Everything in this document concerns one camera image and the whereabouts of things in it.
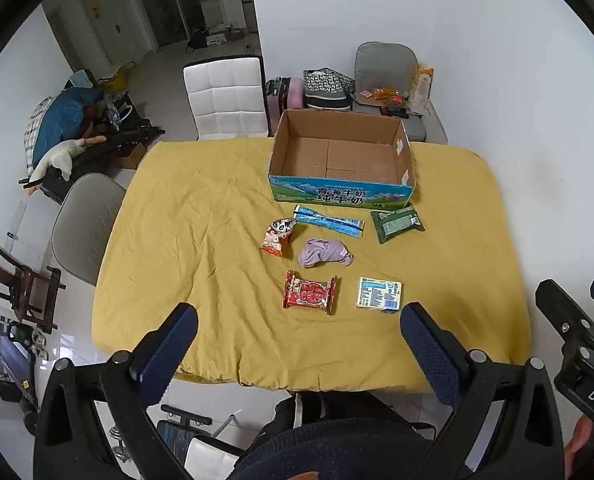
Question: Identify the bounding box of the purple cloth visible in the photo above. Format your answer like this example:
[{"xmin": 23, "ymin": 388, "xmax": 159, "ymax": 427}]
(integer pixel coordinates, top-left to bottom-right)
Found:
[{"xmin": 298, "ymin": 238, "xmax": 355, "ymax": 268}]

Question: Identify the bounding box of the red snack packet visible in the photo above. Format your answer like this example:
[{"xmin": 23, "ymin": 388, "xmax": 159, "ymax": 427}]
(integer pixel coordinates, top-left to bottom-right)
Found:
[{"xmin": 282, "ymin": 270, "xmax": 338, "ymax": 316}]

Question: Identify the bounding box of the black wheeled cart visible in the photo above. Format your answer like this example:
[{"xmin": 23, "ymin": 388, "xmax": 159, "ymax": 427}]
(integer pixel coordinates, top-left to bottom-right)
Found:
[{"xmin": 0, "ymin": 317, "xmax": 50, "ymax": 436}]

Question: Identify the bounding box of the printed cardboard box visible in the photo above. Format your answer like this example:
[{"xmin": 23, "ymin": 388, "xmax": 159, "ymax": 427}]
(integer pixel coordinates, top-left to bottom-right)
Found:
[{"xmin": 268, "ymin": 108, "xmax": 416, "ymax": 209}]

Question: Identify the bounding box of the black white patterned bag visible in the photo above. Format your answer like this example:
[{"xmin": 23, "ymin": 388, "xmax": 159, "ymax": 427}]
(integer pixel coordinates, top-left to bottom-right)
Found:
[{"xmin": 303, "ymin": 68, "xmax": 356, "ymax": 111}]

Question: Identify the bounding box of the small brown cardboard box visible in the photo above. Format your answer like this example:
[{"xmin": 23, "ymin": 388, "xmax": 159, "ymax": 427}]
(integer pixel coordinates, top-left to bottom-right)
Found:
[{"xmin": 113, "ymin": 142, "xmax": 150, "ymax": 169}]

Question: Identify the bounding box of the white padded chair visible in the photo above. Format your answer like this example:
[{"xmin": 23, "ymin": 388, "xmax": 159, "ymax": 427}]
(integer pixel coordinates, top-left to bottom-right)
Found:
[{"xmin": 183, "ymin": 55, "xmax": 270, "ymax": 142}]

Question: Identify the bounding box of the grey armchair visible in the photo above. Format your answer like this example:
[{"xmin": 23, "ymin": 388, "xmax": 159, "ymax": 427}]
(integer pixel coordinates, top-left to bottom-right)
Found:
[{"xmin": 351, "ymin": 41, "xmax": 426, "ymax": 143}]

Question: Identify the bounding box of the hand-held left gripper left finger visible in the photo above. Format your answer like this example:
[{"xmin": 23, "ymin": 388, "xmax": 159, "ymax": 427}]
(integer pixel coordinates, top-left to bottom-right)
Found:
[{"xmin": 33, "ymin": 302, "xmax": 200, "ymax": 480}]

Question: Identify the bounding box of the blue garment pile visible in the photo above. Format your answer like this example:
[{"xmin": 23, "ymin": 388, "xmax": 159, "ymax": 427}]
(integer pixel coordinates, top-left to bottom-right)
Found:
[{"xmin": 32, "ymin": 87, "xmax": 102, "ymax": 166}]

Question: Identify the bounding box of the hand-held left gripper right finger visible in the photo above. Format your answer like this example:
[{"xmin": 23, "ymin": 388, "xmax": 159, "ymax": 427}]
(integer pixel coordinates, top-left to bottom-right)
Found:
[{"xmin": 399, "ymin": 302, "xmax": 564, "ymax": 480}]

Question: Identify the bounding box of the glass sliding door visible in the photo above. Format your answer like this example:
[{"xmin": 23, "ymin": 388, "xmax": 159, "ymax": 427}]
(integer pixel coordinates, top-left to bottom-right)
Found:
[{"xmin": 132, "ymin": 0, "xmax": 252, "ymax": 52}]

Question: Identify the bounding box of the pink suitcase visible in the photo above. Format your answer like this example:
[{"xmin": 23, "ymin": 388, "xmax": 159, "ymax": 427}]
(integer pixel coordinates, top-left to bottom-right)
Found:
[{"xmin": 265, "ymin": 77, "xmax": 306, "ymax": 111}]

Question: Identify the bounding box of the long blue packet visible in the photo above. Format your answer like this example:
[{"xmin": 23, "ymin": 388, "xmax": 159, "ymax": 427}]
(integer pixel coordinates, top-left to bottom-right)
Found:
[{"xmin": 293, "ymin": 204, "xmax": 366, "ymax": 237}]

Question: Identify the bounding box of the white blue tissue pack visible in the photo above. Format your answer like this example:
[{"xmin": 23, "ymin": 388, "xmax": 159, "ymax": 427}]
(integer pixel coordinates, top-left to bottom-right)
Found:
[{"xmin": 353, "ymin": 277, "xmax": 404, "ymax": 313}]

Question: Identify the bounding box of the white orange paper bag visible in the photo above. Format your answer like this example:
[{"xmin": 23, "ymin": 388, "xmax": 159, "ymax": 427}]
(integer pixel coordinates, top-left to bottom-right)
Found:
[{"xmin": 408, "ymin": 64, "xmax": 435, "ymax": 116}]

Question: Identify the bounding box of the beige chair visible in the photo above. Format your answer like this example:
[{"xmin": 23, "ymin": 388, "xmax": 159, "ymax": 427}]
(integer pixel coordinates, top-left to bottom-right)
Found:
[{"xmin": 51, "ymin": 173, "xmax": 128, "ymax": 287}]

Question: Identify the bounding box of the green packet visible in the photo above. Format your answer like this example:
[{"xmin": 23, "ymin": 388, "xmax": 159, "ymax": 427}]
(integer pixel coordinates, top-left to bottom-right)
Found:
[{"xmin": 370, "ymin": 206, "xmax": 426, "ymax": 245}]

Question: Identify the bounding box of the yellow tablecloth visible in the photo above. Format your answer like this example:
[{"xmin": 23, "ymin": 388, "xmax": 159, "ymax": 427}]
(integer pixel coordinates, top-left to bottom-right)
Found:
[{"xmin": 92, "ymin": 139, "xmax": 532, "ymax": 393}]

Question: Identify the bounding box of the white goose plush toy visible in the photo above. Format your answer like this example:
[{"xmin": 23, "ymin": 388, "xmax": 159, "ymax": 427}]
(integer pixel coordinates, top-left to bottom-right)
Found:
[{"xmin": 29, "ymin": 137, "xmax": 108, "ymax": 183}]

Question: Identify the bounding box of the yellow bag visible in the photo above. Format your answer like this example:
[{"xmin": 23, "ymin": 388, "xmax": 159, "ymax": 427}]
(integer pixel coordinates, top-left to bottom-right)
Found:
[{"xmin": 99, "ymin": 67, "xmax": 130, "ymax": 93}]

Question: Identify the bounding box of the person's dark clothing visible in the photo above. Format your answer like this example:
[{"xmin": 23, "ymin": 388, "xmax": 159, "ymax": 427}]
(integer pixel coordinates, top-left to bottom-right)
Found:
[{"xmin": 239, "ymin": 392, "xmax": 458, "ymax": 480}]

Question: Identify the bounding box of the white door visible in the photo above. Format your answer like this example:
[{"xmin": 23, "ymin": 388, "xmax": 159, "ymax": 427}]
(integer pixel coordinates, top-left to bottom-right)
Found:
[{"xmin": 81, "ymin": 0, "xmax": 128, "ymax": 68}]

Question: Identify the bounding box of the person's right hand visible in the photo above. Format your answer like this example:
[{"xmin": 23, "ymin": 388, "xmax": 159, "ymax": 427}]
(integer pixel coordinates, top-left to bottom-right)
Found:
[{"xmin": 564, "ymin": 415, "xmax": 594, "ymax": 468}]

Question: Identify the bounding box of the cartoon snack packet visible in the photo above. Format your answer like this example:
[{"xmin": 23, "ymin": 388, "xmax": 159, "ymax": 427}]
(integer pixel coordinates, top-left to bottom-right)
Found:
[{"xmin": 262, "ymin": 215, "xmax": 298, "ymax": 257}]

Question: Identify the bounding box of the plaid cloth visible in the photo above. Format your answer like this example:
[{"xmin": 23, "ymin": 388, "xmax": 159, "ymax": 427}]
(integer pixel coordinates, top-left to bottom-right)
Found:
[{"xmin": 24, "ymin": 97, "xmax": 54, "ymax": 167}]

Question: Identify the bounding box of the orange snack packet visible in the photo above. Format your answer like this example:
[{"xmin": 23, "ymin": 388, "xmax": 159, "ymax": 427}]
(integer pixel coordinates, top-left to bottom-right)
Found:
[{"xmin": 359, "ymin": 87, "xmax": 410, "ymax": 102}]

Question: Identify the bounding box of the brown wooden chair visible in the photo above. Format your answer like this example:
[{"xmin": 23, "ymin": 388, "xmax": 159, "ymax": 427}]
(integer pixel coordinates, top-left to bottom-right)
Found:
[{"xmin": 0, "ymin": 235, "xmax": 66, "ymax": 333}]

